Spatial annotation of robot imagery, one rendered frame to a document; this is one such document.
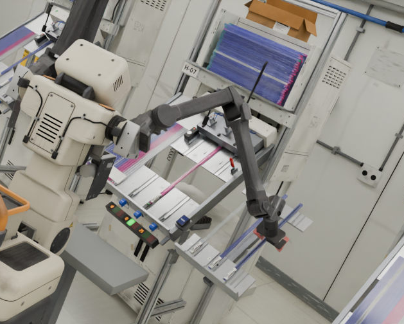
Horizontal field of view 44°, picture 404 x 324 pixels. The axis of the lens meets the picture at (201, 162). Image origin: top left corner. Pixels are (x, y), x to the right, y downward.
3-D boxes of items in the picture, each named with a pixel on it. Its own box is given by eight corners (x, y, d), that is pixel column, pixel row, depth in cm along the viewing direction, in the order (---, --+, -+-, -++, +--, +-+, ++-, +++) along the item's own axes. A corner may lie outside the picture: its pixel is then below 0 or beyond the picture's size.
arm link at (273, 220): (261, 218, 192) (275, 222, 190) (266, 204, 196) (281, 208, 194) (261, 228, 197) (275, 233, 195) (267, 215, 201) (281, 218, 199)
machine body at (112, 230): (158, 348, 263) (204, 247, 249) (81, 271, 301) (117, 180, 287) (227, 323, 315) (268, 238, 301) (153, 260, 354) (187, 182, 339)
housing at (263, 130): (267, 157, 256) (266, 137, 246) (199, 117, 283) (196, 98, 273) (277, 148, 260) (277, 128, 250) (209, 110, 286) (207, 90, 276)
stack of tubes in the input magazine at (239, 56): (279, 105, 244) (304, 53, 238) (205, 68, 272) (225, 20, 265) (291, 108, 254) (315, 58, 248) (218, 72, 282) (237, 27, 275)
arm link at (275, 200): (245, 209, 194) (261, 206, 188) (256, 188, 201) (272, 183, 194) (264, 229, 199) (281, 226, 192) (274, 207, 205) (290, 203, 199)
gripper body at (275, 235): (266, 222, 206) (265, 211, 201) (286, 235, 201) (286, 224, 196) (255, 232, 204) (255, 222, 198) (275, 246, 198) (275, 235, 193)
